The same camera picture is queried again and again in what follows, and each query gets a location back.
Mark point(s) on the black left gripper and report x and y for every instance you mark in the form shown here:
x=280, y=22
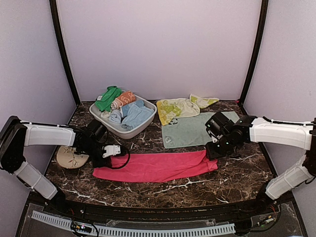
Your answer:
x=97, y=164

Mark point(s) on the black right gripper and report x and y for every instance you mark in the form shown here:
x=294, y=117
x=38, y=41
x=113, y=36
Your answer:
x=212, y=154

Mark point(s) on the pink microfibre towel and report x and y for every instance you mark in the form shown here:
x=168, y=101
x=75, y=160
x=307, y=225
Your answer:
x=158, y=168

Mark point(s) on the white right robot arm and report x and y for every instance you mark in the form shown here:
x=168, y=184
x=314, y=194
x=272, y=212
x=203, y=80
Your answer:
x=292, y=135

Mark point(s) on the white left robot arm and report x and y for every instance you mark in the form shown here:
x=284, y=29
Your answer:
x=17, y=134

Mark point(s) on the round painted ceramic plate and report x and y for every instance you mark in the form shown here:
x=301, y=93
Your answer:
x=67, y=157

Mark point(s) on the grey plastic basin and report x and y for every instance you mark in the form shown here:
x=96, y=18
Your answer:
x=117, y=129

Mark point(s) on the small blue rolled towel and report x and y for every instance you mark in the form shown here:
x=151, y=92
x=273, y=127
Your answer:
x=115, y=119

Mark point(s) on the mint green panda towel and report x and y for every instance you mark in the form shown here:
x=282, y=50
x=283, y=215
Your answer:
x=186, y=132

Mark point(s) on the green rolled towel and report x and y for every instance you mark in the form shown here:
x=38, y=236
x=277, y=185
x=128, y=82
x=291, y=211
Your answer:
x=103, y=102

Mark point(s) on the light blue rolled towel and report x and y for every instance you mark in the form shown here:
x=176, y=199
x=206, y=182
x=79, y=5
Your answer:
x=134, y=114

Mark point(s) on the orange rolled towel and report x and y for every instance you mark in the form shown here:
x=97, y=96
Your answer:
x=122, y=100

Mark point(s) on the yellow green patterned towel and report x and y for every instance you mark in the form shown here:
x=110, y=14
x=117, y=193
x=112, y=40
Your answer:
x=169, y=109

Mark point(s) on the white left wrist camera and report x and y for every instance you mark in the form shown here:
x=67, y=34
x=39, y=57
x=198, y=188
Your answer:
x=111, y=150

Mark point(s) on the black front table rail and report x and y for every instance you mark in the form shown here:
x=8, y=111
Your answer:
x=168, y=204

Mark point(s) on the grey slotted cable duct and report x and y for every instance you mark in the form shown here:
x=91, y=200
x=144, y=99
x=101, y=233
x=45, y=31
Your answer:
x=133, y=229

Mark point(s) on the black right corner post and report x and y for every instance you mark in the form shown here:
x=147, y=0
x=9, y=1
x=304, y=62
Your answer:
x=255, y=52

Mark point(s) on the black corner post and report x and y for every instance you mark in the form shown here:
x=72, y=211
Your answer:
x=62, y=51
x=255, y=52

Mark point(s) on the black left corner post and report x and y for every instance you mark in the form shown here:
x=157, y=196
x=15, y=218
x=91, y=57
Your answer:
x=62, y=51

